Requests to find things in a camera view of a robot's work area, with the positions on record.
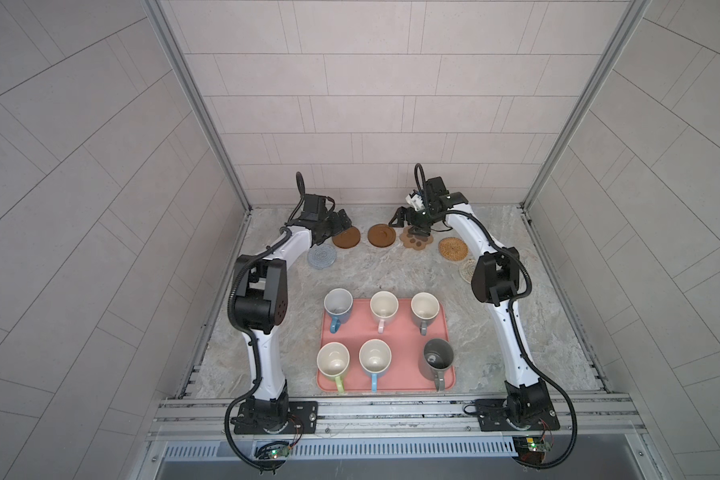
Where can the circuit board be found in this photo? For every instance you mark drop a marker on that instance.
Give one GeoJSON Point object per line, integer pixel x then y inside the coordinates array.
{"type": "Point", "coordinates": [532, 450]}
{"type": "Point", "coordinates": [274, 451]}

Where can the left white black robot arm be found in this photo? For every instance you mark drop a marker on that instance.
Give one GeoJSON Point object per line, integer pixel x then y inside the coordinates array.
{"type": "Point", "coordinates": [258, 302]}

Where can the cork paw print coaster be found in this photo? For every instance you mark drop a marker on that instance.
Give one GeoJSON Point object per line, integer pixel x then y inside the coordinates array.
{"type": "Point", "coordinates": [414, 241]}

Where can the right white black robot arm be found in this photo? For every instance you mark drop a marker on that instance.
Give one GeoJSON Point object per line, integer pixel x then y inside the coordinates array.
{"type": "Point", "coordinates": [499, 279]}

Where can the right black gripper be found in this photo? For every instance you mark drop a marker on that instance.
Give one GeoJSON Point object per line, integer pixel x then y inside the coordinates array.
{"type": "Point", "coordinates": [414, 210]}

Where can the brown wooden coaster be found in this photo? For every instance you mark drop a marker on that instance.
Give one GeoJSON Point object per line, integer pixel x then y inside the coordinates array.
{"type": "Point", "coordinates": [347, 239]}
{"type": "Point", "coordinates": [381, 235]}

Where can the white mug blue handle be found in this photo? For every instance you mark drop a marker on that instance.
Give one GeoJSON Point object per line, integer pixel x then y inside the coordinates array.
{"type": "Point", "coordinates": [375, 358]}

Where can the pink rectangular tray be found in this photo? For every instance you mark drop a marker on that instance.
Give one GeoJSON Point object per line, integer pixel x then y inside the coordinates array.
{"type": "Point", "coordinates": [403, 338]}

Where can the dark grey mug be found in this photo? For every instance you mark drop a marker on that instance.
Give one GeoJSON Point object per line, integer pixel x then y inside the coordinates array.
{"type": "Point", "coordinates": [436, 358]}

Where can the right circuit board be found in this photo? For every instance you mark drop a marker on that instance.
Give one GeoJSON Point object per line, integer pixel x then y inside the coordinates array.
{"type": "Point", "coordinates": [532, 450]}

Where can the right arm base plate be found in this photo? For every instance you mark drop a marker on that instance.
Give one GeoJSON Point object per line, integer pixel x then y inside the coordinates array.
{"type": "Point", "coordinates": [493, 415]}

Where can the rattan woven round coaster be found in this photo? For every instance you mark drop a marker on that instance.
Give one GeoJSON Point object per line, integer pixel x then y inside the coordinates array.
{"type": "Point", "coordinates": [453, 249]}

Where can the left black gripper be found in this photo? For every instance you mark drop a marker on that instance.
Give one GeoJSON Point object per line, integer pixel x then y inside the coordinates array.
{"type": "Point", "coordinates": [336, 226]}

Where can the grey woven round coaster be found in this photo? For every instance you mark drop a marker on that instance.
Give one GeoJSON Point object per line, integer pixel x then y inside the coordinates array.
{"type": "Point", "coordinates": [322, 256]}

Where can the left circuit board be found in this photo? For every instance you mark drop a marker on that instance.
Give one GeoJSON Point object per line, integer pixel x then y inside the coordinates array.
{"type": "Point", "coordinates": [274, 451]}

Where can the white mug grey handle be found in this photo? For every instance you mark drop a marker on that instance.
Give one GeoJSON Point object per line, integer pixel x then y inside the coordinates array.
{"type": "Point", "coordinates": [424, 308]}

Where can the white mug pink handle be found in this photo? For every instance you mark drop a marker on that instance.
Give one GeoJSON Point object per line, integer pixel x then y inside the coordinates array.
{"type": "Point", "coordinates": [384, 307]}

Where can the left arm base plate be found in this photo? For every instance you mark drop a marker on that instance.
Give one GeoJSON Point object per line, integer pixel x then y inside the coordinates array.
{"type": "Point", "coordinates": [300, 417]}

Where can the white mug green handle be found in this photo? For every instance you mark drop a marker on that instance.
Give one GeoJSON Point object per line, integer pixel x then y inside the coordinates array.
{"type": "Point", "coordinates": [333, 360]}

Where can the blue floral mug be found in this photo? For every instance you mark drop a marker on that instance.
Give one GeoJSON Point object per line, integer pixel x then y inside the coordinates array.
{"type": "Point", "coordinates": [338, 304]}

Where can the aluminium mounting rail frame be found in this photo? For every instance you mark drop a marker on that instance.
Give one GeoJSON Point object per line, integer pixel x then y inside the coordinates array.
{"type": "Point", "coordinates": [419, 436]}

